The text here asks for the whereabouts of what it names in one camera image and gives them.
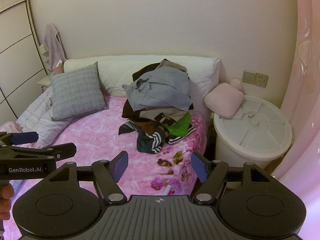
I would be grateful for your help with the grey woven pillow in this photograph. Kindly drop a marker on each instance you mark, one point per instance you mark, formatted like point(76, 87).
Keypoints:
point(75, 92)

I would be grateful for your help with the plain grey garment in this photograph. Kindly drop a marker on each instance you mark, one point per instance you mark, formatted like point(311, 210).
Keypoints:
point(160, 92)

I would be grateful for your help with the white wall rack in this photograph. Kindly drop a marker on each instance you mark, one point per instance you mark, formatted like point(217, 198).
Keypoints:
point(43, 52)

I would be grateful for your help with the pink floral blanket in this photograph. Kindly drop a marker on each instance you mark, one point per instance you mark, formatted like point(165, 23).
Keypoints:
point(95, 135)

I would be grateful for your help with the long white pillow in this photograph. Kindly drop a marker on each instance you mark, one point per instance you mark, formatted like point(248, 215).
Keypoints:
point(112, 75)

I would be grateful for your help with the pink plush toy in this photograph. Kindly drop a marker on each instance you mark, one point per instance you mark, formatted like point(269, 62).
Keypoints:
point(237, 83)

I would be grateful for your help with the lilac striped quilt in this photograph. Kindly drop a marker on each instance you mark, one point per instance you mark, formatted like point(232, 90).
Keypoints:
point(37, 120)

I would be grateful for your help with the person's left hand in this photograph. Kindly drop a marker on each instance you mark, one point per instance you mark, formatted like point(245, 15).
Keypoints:
point(5, 195)

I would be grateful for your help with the beige wall socket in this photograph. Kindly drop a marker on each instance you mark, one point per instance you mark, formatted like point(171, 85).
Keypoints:
point(261, 79)

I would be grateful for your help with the white round lidded bin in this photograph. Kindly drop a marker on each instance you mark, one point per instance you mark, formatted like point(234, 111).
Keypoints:
point(250, 135)

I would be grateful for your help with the lilac hanging towel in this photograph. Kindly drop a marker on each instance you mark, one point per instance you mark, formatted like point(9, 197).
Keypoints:
point(53, 45)

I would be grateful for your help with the grey lettered sweater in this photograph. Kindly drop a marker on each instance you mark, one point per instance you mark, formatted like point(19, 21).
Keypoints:
point(175, 113)

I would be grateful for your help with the tan garment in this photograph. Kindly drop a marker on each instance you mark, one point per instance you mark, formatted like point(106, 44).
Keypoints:
point(172, 63)

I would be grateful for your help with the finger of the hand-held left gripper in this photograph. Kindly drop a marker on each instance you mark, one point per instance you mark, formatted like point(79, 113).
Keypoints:
point(25, 138)
point(62, 150)

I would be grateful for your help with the dark striped garment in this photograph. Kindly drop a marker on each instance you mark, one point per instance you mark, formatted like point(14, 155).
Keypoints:
point(150, 142)

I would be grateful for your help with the green knitted garment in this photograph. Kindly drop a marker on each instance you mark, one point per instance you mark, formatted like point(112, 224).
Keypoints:
point(181, 128)

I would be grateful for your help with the beige light switch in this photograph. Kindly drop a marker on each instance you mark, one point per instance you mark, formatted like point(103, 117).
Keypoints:
point(249, 76)

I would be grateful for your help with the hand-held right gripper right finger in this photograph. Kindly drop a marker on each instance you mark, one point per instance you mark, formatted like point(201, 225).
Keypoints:
point(199, 166)

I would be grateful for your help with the small white paper roll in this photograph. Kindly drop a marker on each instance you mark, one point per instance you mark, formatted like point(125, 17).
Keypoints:
point(167, 189)

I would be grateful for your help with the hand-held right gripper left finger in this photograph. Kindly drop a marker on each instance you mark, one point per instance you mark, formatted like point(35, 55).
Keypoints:
point(122, 165)

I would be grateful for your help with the pink curtain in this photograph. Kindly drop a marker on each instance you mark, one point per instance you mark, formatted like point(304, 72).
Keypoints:
point(302, 105)

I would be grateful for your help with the white nightstand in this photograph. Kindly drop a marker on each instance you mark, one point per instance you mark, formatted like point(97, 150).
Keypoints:
point(45, 82)

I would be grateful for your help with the pink square cushion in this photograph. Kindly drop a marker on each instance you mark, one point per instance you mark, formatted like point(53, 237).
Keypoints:
point(223, 100)

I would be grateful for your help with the cream wardrobe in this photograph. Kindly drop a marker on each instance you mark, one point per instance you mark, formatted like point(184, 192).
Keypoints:
point(15, 55)

